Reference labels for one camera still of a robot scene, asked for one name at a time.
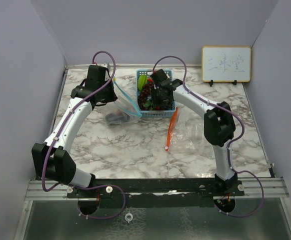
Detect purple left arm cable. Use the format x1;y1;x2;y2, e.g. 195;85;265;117
40;51;127;221

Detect green leaf vegetable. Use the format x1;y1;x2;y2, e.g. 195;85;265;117
137;75;148;92

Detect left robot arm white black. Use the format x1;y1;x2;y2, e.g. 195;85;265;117
31;63;117;198

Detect clear bag orange zipper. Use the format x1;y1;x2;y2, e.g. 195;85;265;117
164;107;213;155

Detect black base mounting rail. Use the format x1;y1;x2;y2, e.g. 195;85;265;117
67;178;245;209

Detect small whiteboard wooden frame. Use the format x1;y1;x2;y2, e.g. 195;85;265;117
201;45;252;83

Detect blue plastic basket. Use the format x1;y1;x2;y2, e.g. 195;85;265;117
135;69;176;118

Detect cherry tomatoes with green leaves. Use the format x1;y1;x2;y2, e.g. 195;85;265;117
142;100;163;111

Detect aluminium frame rail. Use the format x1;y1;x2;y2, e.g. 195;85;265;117
24;177;290;201

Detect clear bag blue zipper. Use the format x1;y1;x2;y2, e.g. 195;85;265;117
103;81;142;127

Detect dark purple plum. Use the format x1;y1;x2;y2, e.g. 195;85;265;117
105;112;130;125

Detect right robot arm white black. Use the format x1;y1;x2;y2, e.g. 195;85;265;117
150;69;238;196

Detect dark grape bunch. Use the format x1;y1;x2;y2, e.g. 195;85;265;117
137;82;174;111

